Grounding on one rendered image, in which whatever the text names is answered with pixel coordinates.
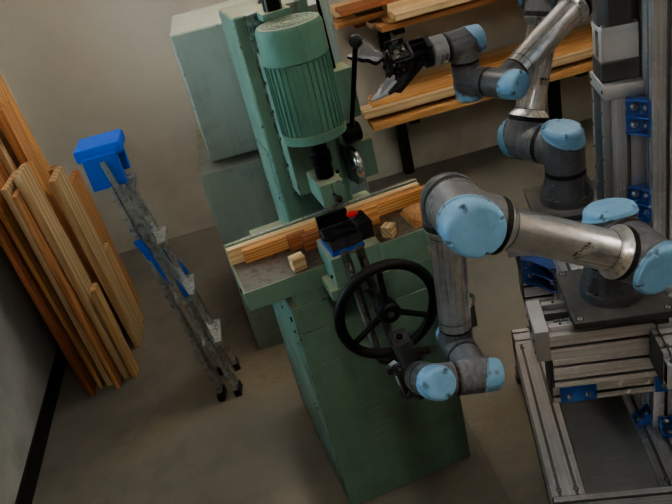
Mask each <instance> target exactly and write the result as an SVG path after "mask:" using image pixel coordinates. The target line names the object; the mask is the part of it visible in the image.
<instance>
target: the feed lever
mask: <svg viewBox="0 0 672 504"><path fill-rule="evenodd" d="M362 42H363V41H362V37H361V36H360V35H359V34H353V35H351V36H350V38H349V45H350V46H351V47H352V48H353V49H352V76H351V102H350V122H349V123H346V126H347V129H346V131H345V132H344V133H343V134H342V137H343V140H344V141H345V143H346V144H350V143H353V142H356V141H359V140H362V138H363V132H362V128H361V126H360V124H359V122H358V121H356V120H355V102H356V81H357V60H358V48H359V47H360V46H361V45H362Z"/></svg>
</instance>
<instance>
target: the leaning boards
mask: <svg viewBox="0 0 672 504"><path fill-rule="evenodd" d="M0 245H1V246H2V248H3V250H4V252H5V253H6V255H7V257H8V259H9V260H10V262H11V264H12V266H13V267H14V269H15V271H16V273H17V274H18V276H19V278H20V279H21V281H22V283H23V285H24V286H25V288H26V290H27V292H28V293H29V295H30V297H31V299H32V300H33V302H34V304H35V306H36V307H37V309H38V311H39V312H40V314H41V316H42V318H43V319H44V321H45V323H46V325H47V326H48V328H49V330H50V332H51V333H52V335H53V337H54V339H55V340H56V342H57V344H58V345H59V347H60V349H61V351H62V352H63V354H64V356H65V358H66V359H67V361H68V363H69V365H70V366H71V368H72V370H73V372H74V373H75V375H76V377H77V378H78V380H79V382H80V384H81V385H82V387H83V389H84V390H85V389H87V391H88V393H89V395H90V396H91V397H93V396H95V392H96V386H97V384H98V386H99V388H100V389H101V388H104V383H105V382H106V384H107V386H110V385H113V384H114V385H115V387H116V389H117V388H120V384H121V377H122V376H123V378H124V380H125V379H128V378H130V377H131V375H132V377H133V378H137V377H138V374H139V366H138V364H137V362H136V360H135V358H134V356H133V354H132V352H131V350H130V348H129V346H128V344H127V342H126V340H125V338H124V336H123V334H122V324H123V326H124V328H125V330H126V332H127V334H128V335H129V337H130V339H131V341H132V343H133V345H134V347H135V348H137V347H140V346H142V341H143V330H144V324H143V319H144V317H143V315H142V312H141V310H140V308H139V306H138V304H139V296H138V294H137V292H136V290H135V287H134V285H133V283H132V281H131V279H130V277H129V275H128V273H127V271H126V269H125V267H124V264H123V262H122V260H121V258H120V256H119V254H118V252H117V250H116V248H115V246H114V243H113V241H112V239H111V237H110V235H109V233H108V231H107V229H106V227H105V225H104V223H103V220H102V218H101V216H100V214H99V212H98V210H97V208H96V206H95V204H94V202H93V200H92V197H91V195H90V193H89V191H88V189H87V187H86V185H85V183H84V181H83V179H82V177H81V174H80V172H79V170H78V169H77V170H74V171H72V173H71V175H70V178H69V177H68V175H67V173H66V171H65V170H64V168H63V166H62V165H61V166H58V167H56V165H52V166H51V167H49V165H48V163H47V161H46V159H45V157H44V155H43V153H42V152H41V150H40V148H39V146H38V144H37V142H36V140H35V138H34V136H33V135H32V133H31V131H30V129H29V127H28V125H27V123H26V121H25V119H24V117H23V116H22V114H21V112H20V110H19V108H18V106H17V104H16V102H15V100H14V99H13V97H12V95H11V93H10V91H9V89H8V87H7V85H6V83H5V81H4V80H3V78H2V76H1V74H0Z"/></svg>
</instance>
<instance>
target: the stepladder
mask: <svg viewBox="0 0 672 504"><path fill-rule="evenodd" d="M124 142H125V136H124V133H123V131H122V129H116V130H113V131H109V132H105V133H102V134H98V135H94V136H91V137H87V138H83V139H80V140H79V141H78V144H77V146H76V148H75V151H74V153H73V156H74V158H75V160H76V163H77V164H82V165H83V167H84V170H85V172H86V174H87V177H88V179H89V181H90V184H91V186H92V188H93V191H94V192H97V191H101V190H104V189H108V191H109V193H110V195H111V197H112V198H113V200H114V202H115V204H116V206H117V208H118V210H119V212H120V213H121V215H122V217H123V219H124V221H125V223H126V225H127V226H128V228H129V230H130V232H131V234H132V236H133V238H134V239H135V241H134V244H135V245H136V247H137V248H138V249H139V250H140V251H141V252H142V254H143V256H144V258H145V260H146V262H147V264H148V265H149V267H150V269H151V271H152V273H153V275H154V277H155V278H156V280H157V282H158V284H159V286H160V288H161V290H162V291H163V293H164V295H165V297H166V299H167V301H168V303H169V304H170V306H171V308H172V310H173V312H174V314H175V316H176V317H177V319H178V321H179V323H180V325H181V327H182V329H183V330H184V332H185V334H186V336H187V338H188V340H189V342H190V343H191V345H192V347H193V349H194V351H195V353H196V355H197V356H198V358H199V360H200V362H201V364H202V366H203V368H204V369H205V371H206V373H207V375H208V377H209V379H210V381H211V382H212V384H213V386H214V388H215V390H216V392H217V398H218V400H219V402H222V401H225V399H226V393H227V389H226V387H225V385H224V384H223V385H221V383H220V381H219V379H218V377H217V375H216V374H215V372H214V370H213V368H212V366H211V364H210V362H209V360H208V358H207V357H206V355H205V353H204V351H207V350H208V352H209V354H210V356H211V358H212V359H213V361H214V363H215V365H216V368H217V371H218V373H219V375H220V376H221V375H223V374H224V375H225V377H226V379H227V381H228V382H229V384H230V386H231V387H232V389H233V392H234V394H235V396H236V397H239V396H242V389H243V385H242V383H241V381H240V380H238V378H237V377H236V375H235V373H234V372H233V370H232V368H231V366H230V365H229V363H228V361H227V360H226V358H225V356H224V354H223V353H222V351H221V349H220V346H222V348H223V350H224V351H225V353H226V355H227V356H228V358H229V360H230V361H231V363H232V366H233V368H234V370H235V371H238V370H239V369H241V367H240V363H239V360H238V358H237V357H236V355H234V354H233V352H232V350H231V349H230V347H229V345H228V344H227V342H226V340H225V338H224V337H223V334H222V322H221V320H220V318H219V319H215V320H213V318H212V316H211V314H210V313H209V311H208V309H207V308H206V306H205V304H204V302H203V301H202V299H201V297H200V296H199V294H198V292H197V290H196V277H195V274H190V275H187V274H188V273H189V271H188V270H187V269H186V268H185V266H184V265H183V264H182V263H181V262H180V260H179V259H178V258H177V256H176V254H175V253H174V251H173V249H172V248H171V246H170V244H169V242H168V241H167V239H168V229H167V226H166V225H163V226H159V225H158V224H157V222H156V220H155V218H154V217H153V215H152V213H151V212H150V210H149V208H148V206H147V205H146V203H145V201H144V200H143V198H142V196H141V194H140V193H139V191H138V189H137V188H136V183H137V174H136V172H135V171H134V172H131V173H128V172H127V170H126V169H128V168H130V166H131V164H130V161H129V159H128V156H127V154H126V151H125V149H124ZM130 193H131V194H132V196H133V197H134V199H135V201H136V202H137V204H138V206H139V207H140V209H141V211H142V213H143V214H144V216H145V218H146V219H147V221H148V223H149V224H150V225H149V224H148V223H147V222H146V220H145V218H144V217H143V215H142V213H141V211H140V210H139V208H138V206H137V205H136V203H135V201H134V199H133V198H132V196H131V194H130ZM168 259H169V260H168ZM170 262H171V263H172V264H173V265H174V267H175V268H176V270H177V272H178V273H179V275H180V278H179V277H178V275H177V273H176V272H175V270H174V268H173V267H172V265H171V263H170ZM167 282H168V283H169V284H170V285H171V287H172V288H173V289H174V291H175V296H174V294H173V292H172V291H171V289H170V287H169V285H168V283H167ZM192 300H194V301H195V302H196V304H197V306H198V307H199V309H200V311H201V312H202V314H203V316H204V317H205V319H206V321H207V322H204V320H203V318H202V316H201V315H200V313H199V311H198V310H197V308H196V306H195V304H194V303H193V301H192ZM180 303H182V304H183V306H184V308H185V310H186V311H187V313H188V315H189V317H190V319H191V320H192V322H193V324H194V326H195V328H196V330H197V332H198V333H199V335H200V337H201V339H202V346H203V349H204V351H203V349H202V347H201V345H200V343H199V341H198V340H197V338H196V336H195V334H194V332H193V330H192V328H191V326H190V324H189V323H188V321H187V319H186V317H185V315H184V313H183V311H182V309H181V308H180V306H179V304H180Z"/></svg>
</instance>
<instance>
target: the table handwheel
mask: <svg viewBox="0 0 672 504"><path fill-rule="evenodd" d="M387 270H406V271H409V272H412V273H414V274H415V275H417V276H418V277H419V278H420V279H421V280H422V281H423V282H424V284H425V286H426V288H427V291H428V295H429V304H428V309H427V311H419V310H410V309H403V308H400V306H399V305H398V304H397V303H396V301H395V300H394V299H393V298H392V297H389V296H388V294H387V291H386V287H385V282H384V277H383V271H387ZM374 275H376V276H377V280H378V284H379V287H378V289H379V288H380V289H379V291H380V292H379V294H377V295H376V296H374V297H372V295H371V293H370V290H369V288H368V289H365V290H364V291H365V292H366V294H367V295H368V296H369V298H370V299H371V300H372V302H373V303H374V304H375V306H374V311H375V313H376V315H377V316H376V317H375V319H374V320H373V321H372V322H371V323H370V324H369V325H368V326H367V327H366V328H365V329H364V330H363V331H362V332H361V333H360V334H359V335H358V336H357V337H356V338H355V339H354V340H353V339H352V338H351V336H350V335H349V333H348V331H347V329H346V325H345V312H346V307H347V304H348V302H349V300H350V298H351V296H352V294H353V293H354V292H355V290H356V289H357V288H358V287H359V286H360V285H361V284H362V283H363V282H364V281H366V280H367V279H369V278H370V277H372V276H374ZM400 315H408V316H417V317H424V319H423V321H422V323H421V324H420V326H419V327H418V328H417V330H416V331H415V332H414V333H413V334H412V335H410V336H409V338H410V340H411V342H412V344H413V346H415V345H416V344H417V343H418V342H420V341H421V340H422V339H423V338H424V336H425V335H426V334H427V333H428V331H429V330H430V328H431V327H432V325H433V323H434V321H435V319H436V316H437V305H436V295H435V286H434V278H433V276H432V275H431V273H430V272H429V271H428V270H427V269H426V268H425V267H423V266H422V265H420V264H418V263H416V262H414V261H411V260H407V259H401V258H392V259H385V260H381V261H378V262H375V263H373V264H371V265H369V266H367V267H365V268H363V269H362V270H360V271H359V272H358V273H356V274H355V275H354V276H353V277H352V278H351V279H350V280H349V281H348V282H347V284H346V285H345V286H344V288H343V289H342V291H341V293H340V295H339V297H338V299H337V302H336V305H335V310H334V326H335V330H336V333H337V336H338V338H339V339H340V341H341V342H342V344H343V345H344V346H345V347H346V348H347V349H348V350H349V351H351V352H352V353H354V354H356V355H358V356H361V357H364V358H369V359H385V358H390V357H393V356H396V355H395V353H394V351H393V349H392V347H391V346H390V347H386V348H368V347H365V346H362V345H360V344H359V343H360V342H361V341H362V340H363V339H364V338H365V337H366V336H367V335H368V334H369V333H370V332H371V331H372V330H373V329H374V328H375V327H376V326H377V325H378V324H379V323H380V322H381V321H382V322H383V323H385V324H391V323H394V322H395V321H397V320H398V319H399V317H400Z"/></svg>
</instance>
